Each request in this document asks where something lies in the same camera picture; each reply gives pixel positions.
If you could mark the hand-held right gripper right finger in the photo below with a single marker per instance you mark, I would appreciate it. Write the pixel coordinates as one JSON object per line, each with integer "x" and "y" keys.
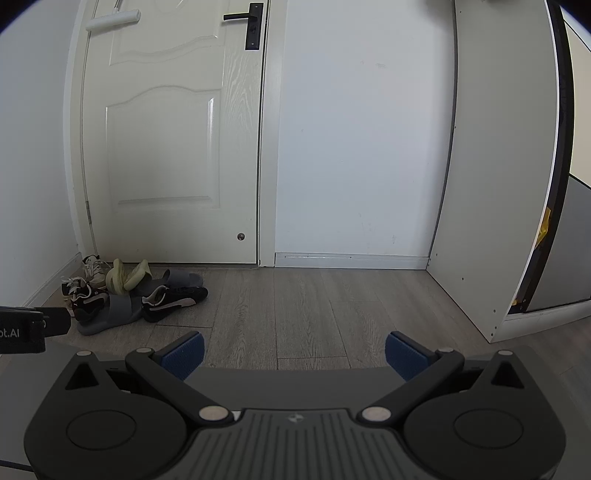
{"x": 406, "y": 357}

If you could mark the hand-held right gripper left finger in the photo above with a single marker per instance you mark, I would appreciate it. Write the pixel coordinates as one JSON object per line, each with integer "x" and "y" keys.
{"x": 184, "y": 356}

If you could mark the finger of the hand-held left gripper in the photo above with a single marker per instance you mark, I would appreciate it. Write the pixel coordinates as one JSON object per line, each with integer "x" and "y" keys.
{"x": 57, "y": 322}

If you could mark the black suede sneaker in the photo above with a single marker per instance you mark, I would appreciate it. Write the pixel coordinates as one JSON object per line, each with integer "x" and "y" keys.
{"x": 87, "y": 305}
{"x": 173, "y": 302}

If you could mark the beige white laced sneaker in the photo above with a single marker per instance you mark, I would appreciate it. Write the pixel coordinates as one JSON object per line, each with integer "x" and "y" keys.
{"x": 98, "y": 274}
{"x": 74, "y": 288}

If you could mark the grey slide slipper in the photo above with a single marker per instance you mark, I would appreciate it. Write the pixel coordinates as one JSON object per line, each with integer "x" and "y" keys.
{"x": 113, "y": 314}
{"x": 178, "y": 279}

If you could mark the pale green slide slipper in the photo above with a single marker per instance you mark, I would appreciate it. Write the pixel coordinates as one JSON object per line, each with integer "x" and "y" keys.
{"x": 137, "y": 274}
{"x": 113, "y": 277}

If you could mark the white baseboard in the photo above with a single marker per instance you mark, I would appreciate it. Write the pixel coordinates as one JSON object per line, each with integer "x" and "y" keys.
{"x": 51, "y": 281}
{"x": 351, "y": 261}

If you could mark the metal door hinge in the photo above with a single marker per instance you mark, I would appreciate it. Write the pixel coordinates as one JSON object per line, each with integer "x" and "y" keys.
{"x": 88, "y": 212}

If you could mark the grey flat board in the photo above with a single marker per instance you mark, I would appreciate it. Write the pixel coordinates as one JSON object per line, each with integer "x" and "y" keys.
{"x": 295, "y": 387}

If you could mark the white panelled door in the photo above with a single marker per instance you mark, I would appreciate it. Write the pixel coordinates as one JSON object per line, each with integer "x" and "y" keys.
{"x": 161, "y": 161}

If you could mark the yellow tape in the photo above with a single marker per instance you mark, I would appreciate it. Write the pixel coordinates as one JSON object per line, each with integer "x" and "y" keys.
{"x": 546, "y": 221}

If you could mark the grey panel with black edge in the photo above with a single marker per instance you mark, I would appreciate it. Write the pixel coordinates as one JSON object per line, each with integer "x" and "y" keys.
{"x": 570, "y": 240}

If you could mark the white cabinet side panel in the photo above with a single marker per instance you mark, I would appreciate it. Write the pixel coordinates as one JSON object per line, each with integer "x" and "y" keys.
{"x": 498, "y": 161}

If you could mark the white roller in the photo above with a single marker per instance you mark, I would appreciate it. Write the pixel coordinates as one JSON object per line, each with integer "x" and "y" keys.
{"x": 113, "y": 21}

